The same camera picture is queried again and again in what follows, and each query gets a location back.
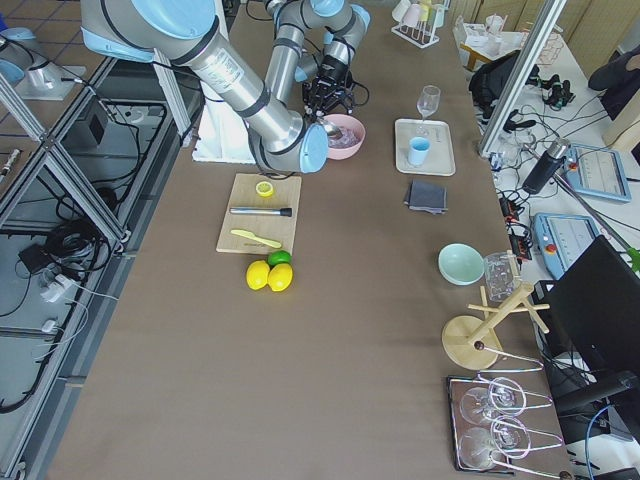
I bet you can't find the upper whole yellow lemon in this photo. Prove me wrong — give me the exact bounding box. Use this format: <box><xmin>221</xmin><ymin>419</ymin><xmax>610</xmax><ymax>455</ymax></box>
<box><xmin>245</xmin><ymin>260</ymin><xmax>271</xmax><ymax>290</ymax></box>

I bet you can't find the black monitor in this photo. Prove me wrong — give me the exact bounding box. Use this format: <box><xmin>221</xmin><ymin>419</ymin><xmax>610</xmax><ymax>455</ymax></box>
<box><xmin>548</xmin><ymin>236</ymin><xmax>639</xmax><ymax>374</ymax></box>

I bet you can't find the half lemon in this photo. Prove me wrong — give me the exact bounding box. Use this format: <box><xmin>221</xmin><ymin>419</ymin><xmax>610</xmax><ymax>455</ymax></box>
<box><xmin>255</xmin><ymin>181</ymin><xmax>275</xmax><ymax>198</ymax></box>

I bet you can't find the near teach pendant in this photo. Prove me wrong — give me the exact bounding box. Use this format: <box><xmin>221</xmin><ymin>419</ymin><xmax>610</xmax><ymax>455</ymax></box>
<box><xmin>532</xmin><ymin>213</ymin><xmax>598</xmax><ymax>279</ymax></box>

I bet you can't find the black frame tray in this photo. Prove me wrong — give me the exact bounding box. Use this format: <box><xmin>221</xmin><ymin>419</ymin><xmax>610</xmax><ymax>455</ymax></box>
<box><xmin>445</xmin><ymin>374</ymin><xmax>571</xmax><ymax>474</ymax></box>

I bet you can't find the pale green bowl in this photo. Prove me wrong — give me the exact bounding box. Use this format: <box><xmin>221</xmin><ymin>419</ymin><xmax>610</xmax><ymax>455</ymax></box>
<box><xmin>438</xmin><ymin>243</ymin><xmax>484</xmax><ymax>286</ymax></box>

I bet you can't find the cream serving tray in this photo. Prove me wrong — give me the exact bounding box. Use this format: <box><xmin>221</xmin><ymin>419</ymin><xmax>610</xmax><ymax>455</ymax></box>
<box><xmin>394</xmin><ymin>119</ymin><xmax>456</xmax><ymax>176</ymax></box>

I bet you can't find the clear ice cubes pile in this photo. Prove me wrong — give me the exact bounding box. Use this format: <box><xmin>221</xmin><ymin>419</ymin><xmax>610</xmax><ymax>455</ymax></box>
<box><xmin>329</xmin><ymin>126</ymin><xmax>360</xmax><ymax>150</ymax></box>

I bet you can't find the aluminium camera post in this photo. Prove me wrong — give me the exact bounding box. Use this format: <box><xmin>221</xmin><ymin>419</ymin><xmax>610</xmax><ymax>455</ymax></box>
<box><xmin>478</xmin><ymin>0</ymin><xmax>566</xmax><ymax>158</ymax></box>

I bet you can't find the black thermos bottle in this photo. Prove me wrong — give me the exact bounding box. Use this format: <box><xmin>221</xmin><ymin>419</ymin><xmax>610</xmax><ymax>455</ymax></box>
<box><xmin>523</xmin><ymin>138</ymin><xmax>571</xmax><ymax>194</ymax></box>

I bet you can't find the lower whole yellow lemon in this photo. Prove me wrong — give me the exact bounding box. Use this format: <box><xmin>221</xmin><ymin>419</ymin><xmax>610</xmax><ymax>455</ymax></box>
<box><xmin>267</xmin><ymin>263</ymin><xmax>293</xmax><ymax>292</ymax></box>

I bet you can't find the teach pendant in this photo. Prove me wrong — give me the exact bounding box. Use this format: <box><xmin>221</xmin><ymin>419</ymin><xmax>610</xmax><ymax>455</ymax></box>
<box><xmin>564</xmin><ymin>144</ymin><xmax>632</xmax><ymax>203</ymax></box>
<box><xmin>532</xmin><ymin>213</ymin><xmax>598</xmax><ymax>279</ymax></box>

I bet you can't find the light blue cup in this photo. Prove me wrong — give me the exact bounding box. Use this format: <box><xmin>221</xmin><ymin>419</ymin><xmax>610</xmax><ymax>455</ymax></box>
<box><xmin>407</xmin><ymin>136</ymin><xmax>431</xmax><ymax>167</ymax></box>

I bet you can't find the stainless steel ice scoop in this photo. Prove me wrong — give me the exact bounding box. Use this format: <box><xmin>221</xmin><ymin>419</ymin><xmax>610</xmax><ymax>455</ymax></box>
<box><xmin>316</xmin><ymin>118</ymin><xmax>343</xmax><ymax>140</ymax></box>

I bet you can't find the far teach pendant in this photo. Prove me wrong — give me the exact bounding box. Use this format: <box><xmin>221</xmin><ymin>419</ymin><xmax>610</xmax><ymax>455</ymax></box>
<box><xmin>564</xmin><ymin>144</ymin><xmax>632</xmax><ymax>203</ymax></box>

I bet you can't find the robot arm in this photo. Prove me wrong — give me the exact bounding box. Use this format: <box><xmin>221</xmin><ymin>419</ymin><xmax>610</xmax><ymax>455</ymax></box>
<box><xmin>80</xmin><ymin>1</ymin><xmax>329</xmax><ymax>173</ymax></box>
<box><xmin>264</xmin><ymin>1</ymin><xmax>371</xmax><ymax>118</ymax></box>

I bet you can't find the pink bowl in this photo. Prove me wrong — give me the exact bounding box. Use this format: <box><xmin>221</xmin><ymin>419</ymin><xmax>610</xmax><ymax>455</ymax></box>
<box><xmin>324</xmin><ymin>114</ymin><xmax>366</xmax><ymax>160</ymax></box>

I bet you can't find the hanging wine glass upper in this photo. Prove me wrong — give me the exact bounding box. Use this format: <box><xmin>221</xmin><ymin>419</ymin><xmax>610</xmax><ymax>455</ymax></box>
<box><xmin>459</xmin><ymin>377</ymin><xmax>526</xmax><ymax>426</ymax></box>

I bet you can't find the yellow plastic knife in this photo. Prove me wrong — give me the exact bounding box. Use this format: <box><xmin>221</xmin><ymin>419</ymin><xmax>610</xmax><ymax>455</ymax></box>
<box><xmin>230</xmin><ymin>229</ymin><xmax>282</xmax><ymax>249</ymax></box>

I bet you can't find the steel muddler black tip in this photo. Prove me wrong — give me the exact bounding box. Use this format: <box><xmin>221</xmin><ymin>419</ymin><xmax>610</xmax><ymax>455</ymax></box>
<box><xmin>228</xmin><ymin>207</ymin><xmax>293</xmax><ymax>218</ymax></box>

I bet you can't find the green lime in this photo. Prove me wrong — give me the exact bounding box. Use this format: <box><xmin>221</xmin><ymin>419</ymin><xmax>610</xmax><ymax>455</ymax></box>
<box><xmin>267</xmin><ymin>250</ymin><xmax>292</xmax><ymax>267</ymax></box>

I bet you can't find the wooden cup tree stand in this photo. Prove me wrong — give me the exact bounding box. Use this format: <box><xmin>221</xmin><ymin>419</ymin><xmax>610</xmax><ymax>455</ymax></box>
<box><xmin>441</xmin><ymin>277</ymin><xmax>550</xmax><ymax>371</ymax></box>

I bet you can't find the hanging wine glass lower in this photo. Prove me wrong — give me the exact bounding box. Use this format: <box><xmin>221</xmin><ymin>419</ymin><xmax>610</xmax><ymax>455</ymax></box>
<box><xmin>457</xmin><ymin>416</ymin><xmax>531</xmax><ymax>471</ymax></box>

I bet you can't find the hanging wine glass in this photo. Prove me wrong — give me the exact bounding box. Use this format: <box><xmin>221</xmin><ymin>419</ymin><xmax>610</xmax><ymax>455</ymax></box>
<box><xmin>459</xmin><ymin>377</ymin><xmax>526</xmax><ymax>426</ymax></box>
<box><xmin>457</xmin><ymin>416</ymin><xmax>531</xmax><ymax>471</ymax></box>

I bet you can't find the folded grey cloth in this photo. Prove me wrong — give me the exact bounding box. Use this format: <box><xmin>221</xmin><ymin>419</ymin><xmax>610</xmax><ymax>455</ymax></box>
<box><xmin>403</xmin><ymin>179</ymin><xmax>447</xmax><ymax>215</ymax></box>

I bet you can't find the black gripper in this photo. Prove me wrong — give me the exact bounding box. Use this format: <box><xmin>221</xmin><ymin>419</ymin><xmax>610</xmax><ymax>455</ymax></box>
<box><xmin>302</xmin><ymin>74</ymin><xmax>355</xmax><ymax>118</ymax></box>

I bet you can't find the glass measuring beaker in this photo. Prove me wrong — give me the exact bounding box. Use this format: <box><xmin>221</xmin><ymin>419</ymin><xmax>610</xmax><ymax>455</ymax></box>
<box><xmin>484</xmin><ymin>250</ymin><xmax>520</xmax><ymax>302</ymax></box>

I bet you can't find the whole yellow lemon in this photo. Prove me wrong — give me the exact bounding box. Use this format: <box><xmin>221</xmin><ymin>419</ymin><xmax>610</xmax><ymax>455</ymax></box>
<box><xmin>267</xmin><ymin>263</ymin><xmax>293</xmax><ymax>292</ymax></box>
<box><xmin>245</xmin><ymin>260</ymin><xmax>271</xmax><ymax>290</ymax></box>

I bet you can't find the clear wine glass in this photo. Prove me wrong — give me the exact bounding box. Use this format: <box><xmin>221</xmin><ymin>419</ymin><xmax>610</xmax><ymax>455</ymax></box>
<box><xmin>416</xmin><ymin>85</ymin><xmax>441</xmax><ymax>135</ymax></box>

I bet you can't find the white wire rack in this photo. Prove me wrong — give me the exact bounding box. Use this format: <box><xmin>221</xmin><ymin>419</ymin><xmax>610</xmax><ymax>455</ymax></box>
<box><xmin>391</xmin><ymin>0</ymin><xmax>450</xmax><ymax>49</ymax></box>

